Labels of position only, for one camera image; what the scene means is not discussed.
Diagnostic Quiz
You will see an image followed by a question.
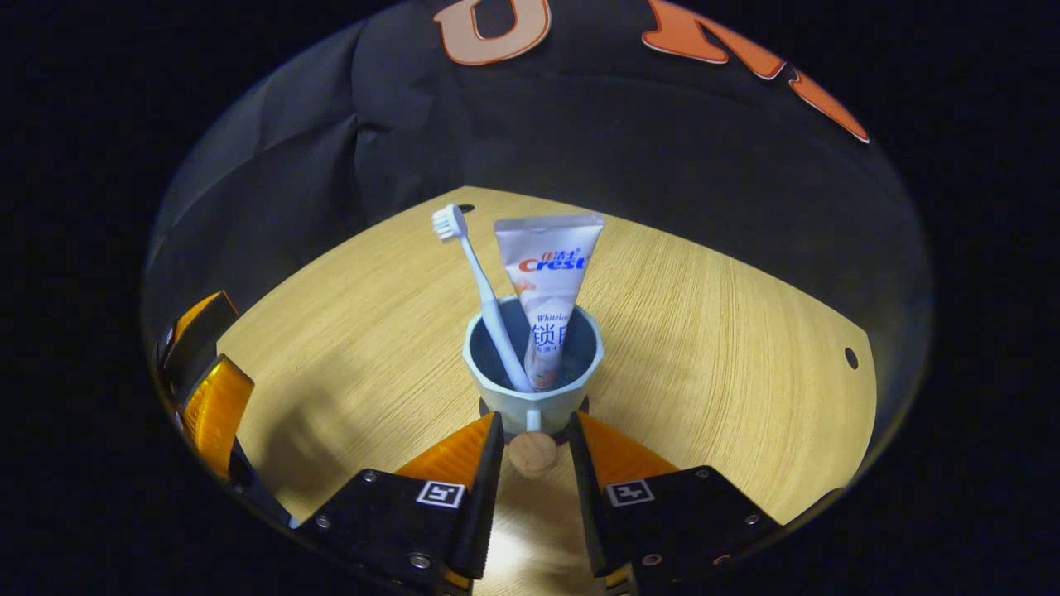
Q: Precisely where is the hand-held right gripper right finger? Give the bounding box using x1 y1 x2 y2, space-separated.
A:
567 411 783 593

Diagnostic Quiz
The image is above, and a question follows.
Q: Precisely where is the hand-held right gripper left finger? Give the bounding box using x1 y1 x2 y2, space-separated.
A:
294 411 506 593

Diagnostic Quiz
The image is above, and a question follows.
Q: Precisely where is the white toothpaste tube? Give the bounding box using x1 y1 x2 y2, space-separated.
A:
494 213 605 392

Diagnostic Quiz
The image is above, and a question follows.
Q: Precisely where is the light blue cup wooden handle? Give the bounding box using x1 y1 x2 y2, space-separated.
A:
462 298 605 481

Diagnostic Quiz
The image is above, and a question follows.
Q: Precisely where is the black backdrop cloth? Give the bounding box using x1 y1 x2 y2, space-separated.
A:
145 0 932 390

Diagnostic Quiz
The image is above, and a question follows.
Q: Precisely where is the white toothbrush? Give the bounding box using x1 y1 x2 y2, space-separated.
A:
431 204 535 393

